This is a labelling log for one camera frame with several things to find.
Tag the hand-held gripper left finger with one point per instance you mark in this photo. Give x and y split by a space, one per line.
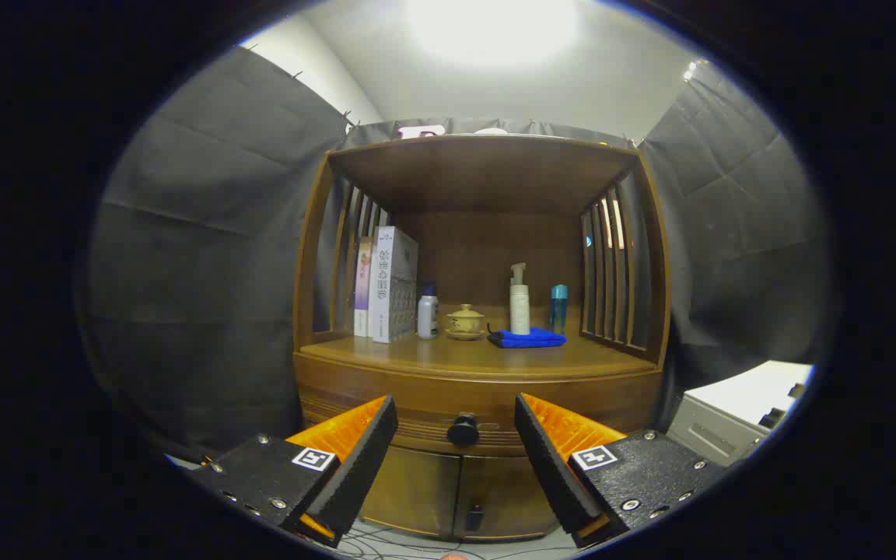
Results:
362 459

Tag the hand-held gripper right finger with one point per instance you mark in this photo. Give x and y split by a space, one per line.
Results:
549 467

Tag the black round drawer knob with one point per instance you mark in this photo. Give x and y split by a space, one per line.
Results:
463 430

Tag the wooden drawer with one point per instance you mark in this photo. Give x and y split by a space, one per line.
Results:
456 397

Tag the wooden cabinet door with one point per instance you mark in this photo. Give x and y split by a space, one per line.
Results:
502 498
417 490

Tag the wooden countertop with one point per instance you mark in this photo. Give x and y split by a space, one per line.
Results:
463 356

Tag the wooden cabinet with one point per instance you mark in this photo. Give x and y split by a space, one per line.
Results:
495 233

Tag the blue folded cloth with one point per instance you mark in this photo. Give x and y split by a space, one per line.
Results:
530 339

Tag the white bottle blue cap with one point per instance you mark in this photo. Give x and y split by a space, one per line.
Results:
427 315

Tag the white pump bottle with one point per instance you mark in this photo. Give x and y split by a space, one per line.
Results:
519 307

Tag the purple book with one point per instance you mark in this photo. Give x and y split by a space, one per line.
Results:
362 295

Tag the yellow lidded tea cup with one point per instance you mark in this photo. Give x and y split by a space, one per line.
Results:
465 320

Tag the white patterned book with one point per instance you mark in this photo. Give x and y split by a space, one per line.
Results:
393 288

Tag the white grey appliance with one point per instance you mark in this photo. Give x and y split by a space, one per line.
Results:
736 397

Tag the black backdrop cloth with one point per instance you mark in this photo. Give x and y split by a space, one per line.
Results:
207 272

